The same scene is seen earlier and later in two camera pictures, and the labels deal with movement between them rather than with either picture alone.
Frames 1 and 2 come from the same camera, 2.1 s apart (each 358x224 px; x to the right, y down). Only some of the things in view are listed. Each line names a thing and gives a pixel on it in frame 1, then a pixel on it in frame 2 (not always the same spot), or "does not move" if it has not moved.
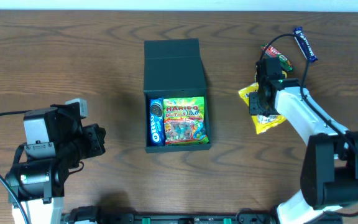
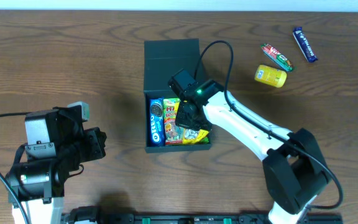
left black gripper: [92, 140] does not move
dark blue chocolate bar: [298, 30] does not move
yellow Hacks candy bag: [262, 123] -> [192, 135]
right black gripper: [257, 103] -> [192, 117]
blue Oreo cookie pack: [156, 122] does not move
